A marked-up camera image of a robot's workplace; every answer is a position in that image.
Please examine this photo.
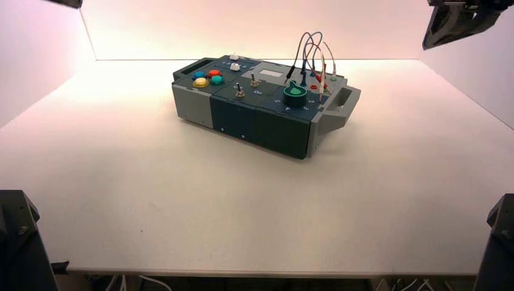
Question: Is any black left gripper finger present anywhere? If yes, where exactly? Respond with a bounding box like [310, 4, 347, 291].
[44, 0, 83, 9]

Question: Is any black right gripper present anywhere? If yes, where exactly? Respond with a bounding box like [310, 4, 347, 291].
[422, 0, 514, 50]

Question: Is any grey and dark blue control box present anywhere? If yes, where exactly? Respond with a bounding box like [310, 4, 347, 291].
[172, 54, 361, 160]

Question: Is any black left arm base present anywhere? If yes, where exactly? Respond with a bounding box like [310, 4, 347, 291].
[0, 189, 61, 291]

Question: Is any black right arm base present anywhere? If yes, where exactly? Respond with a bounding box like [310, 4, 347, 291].
[473, 193, 514, 291]

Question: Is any green rotary knob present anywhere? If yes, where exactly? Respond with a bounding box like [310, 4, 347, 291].
[282, 80, 309, 108]

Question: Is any red banana plug cable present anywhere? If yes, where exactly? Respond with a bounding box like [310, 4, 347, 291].
[304, 42, 332, 91]

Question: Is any white banana plug cable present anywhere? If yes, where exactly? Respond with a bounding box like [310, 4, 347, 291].
[319, 41, 338, 102]

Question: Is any blue banana plug cable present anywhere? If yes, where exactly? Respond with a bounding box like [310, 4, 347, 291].
[300, 31, 323, 87]

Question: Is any black banana plug cable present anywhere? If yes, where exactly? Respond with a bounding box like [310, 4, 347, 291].
[284, 32, 312, 85]

